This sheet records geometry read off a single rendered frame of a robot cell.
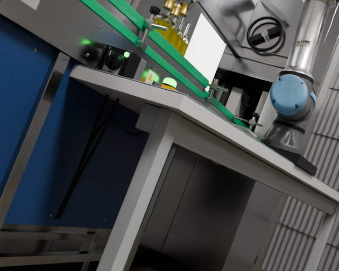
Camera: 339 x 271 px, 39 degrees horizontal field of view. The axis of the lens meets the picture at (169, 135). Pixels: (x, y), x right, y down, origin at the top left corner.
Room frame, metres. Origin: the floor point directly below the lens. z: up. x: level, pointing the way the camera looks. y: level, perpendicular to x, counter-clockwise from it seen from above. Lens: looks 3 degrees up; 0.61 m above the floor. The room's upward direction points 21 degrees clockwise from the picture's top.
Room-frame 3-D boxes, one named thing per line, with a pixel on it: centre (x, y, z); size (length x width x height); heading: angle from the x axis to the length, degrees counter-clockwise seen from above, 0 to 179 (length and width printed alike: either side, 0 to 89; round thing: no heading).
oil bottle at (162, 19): (1.69, 0.17, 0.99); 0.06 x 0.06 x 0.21; 63
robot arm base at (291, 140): (1.66, -0.38, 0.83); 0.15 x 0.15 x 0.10
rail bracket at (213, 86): (1.90, -0.07, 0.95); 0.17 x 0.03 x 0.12; 64
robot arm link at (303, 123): (1.66, -0.38, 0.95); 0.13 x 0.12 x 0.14; 155
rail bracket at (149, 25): (1.34, 0.15, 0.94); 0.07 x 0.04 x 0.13; 64
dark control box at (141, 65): (1.23, 0.18, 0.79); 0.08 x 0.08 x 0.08; 64
